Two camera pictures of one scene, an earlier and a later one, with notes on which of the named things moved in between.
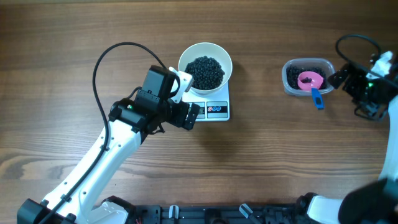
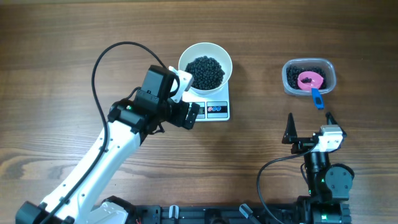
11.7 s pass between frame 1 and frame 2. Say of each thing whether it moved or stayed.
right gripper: moved
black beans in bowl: stayed
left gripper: stayed
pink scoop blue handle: stayed
